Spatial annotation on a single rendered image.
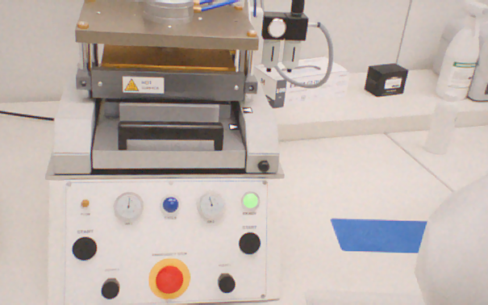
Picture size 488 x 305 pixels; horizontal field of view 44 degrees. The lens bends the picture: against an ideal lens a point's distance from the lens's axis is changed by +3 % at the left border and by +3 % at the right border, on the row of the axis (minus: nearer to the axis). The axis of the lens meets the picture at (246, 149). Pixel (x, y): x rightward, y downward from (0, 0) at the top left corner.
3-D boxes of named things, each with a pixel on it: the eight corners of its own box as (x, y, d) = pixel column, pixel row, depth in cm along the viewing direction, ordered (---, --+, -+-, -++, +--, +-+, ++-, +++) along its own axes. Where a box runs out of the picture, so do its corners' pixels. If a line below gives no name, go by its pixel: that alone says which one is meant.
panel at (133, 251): (60, 311, 85) (63, 179, 84) (267, 299, 91) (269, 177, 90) (59, 315, 84) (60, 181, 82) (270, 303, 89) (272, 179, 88)
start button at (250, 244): (239, 251, 90) (239, 233, 90) (257, 251, 90) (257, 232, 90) (241, 253, 88) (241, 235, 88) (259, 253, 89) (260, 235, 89)
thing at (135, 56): (107, 51, 105) (105, -3, 101) (231, 56, 109) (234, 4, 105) (101, 89, 90) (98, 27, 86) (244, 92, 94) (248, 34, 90)
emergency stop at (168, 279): (155, 291, 88) (156, 265, 88) (182, 290, 89) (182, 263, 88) (155, 294, 86) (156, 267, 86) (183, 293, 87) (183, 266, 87)
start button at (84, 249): (74, 257, 86) (75, 238, 86) (95, 256, 86) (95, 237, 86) (73, 260, 84) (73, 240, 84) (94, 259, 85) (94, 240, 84)
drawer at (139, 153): (105, 93, 110) (103, 52, 107) (222, 96, 114) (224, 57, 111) (93, 173, 85) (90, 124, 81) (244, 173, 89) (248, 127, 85)
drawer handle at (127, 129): (118, 144, 85) (118, 119, 84) (221, 144, 88) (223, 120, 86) (118, 150, 84) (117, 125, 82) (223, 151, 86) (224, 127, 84)
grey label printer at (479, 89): (428, 71, 179) (444, 14, 171) (490, 70, 183) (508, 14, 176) (474, 104, 158) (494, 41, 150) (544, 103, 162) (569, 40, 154)
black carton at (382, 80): (363, 89, 162) (368, 65, 159) (389, 85, 166) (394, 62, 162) (377, 97, 157) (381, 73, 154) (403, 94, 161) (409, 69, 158)
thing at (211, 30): (90, 38, 111) (86, -36, 105) (254, 45, 116) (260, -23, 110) (78, 88, 90) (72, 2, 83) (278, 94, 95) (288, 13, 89)
